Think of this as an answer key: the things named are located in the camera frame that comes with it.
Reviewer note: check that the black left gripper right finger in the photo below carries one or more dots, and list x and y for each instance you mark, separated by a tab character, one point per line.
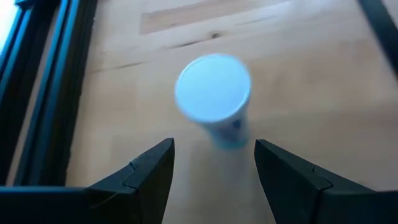
304	199

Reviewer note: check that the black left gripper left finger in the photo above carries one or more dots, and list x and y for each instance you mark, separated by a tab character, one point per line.
143	193

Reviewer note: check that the blue medicine bottle white cap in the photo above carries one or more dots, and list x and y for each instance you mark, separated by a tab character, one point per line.
213	88

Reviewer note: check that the black aluminium rig frame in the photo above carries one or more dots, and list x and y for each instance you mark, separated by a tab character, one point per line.
53	93

